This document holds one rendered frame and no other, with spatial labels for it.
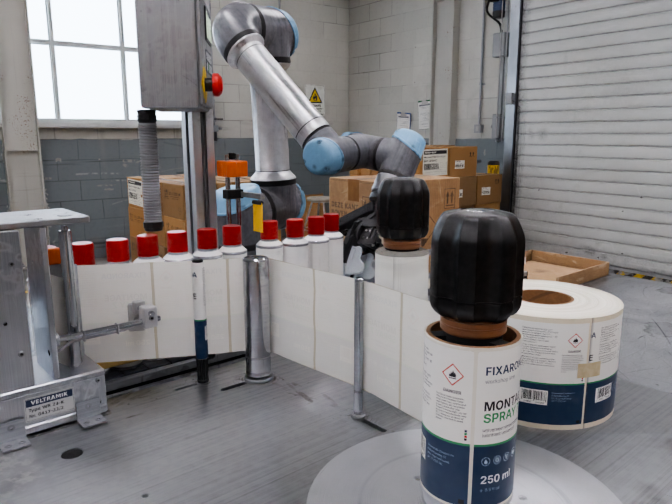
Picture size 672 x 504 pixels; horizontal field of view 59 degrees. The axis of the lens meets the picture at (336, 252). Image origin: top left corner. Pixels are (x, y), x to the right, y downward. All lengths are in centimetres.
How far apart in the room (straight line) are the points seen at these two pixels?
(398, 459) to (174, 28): 73
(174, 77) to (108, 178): 554
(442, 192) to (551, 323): 102
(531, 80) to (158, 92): 512
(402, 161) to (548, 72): 464
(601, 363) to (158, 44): 80
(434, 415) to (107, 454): 40
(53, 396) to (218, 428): 21
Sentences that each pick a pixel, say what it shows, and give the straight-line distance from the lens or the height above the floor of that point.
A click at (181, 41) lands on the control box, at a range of 104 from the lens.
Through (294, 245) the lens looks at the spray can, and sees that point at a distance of 112.
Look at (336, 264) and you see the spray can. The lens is 121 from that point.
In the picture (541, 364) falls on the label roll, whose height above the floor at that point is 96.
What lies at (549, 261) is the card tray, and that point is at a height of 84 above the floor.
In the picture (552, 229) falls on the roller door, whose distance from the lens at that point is 582.
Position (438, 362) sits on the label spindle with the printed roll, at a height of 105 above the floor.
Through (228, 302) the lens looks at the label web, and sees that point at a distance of 91.
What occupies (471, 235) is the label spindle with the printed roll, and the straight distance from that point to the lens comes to 50.
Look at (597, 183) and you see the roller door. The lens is 557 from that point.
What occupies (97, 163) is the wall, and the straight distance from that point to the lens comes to 652.
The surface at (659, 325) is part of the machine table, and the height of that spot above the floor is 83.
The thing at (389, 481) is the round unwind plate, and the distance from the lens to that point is 66.
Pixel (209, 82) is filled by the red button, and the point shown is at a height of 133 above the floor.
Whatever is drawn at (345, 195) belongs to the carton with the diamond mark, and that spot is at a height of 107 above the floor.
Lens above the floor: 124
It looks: 11 degrees down
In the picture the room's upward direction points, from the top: straight up
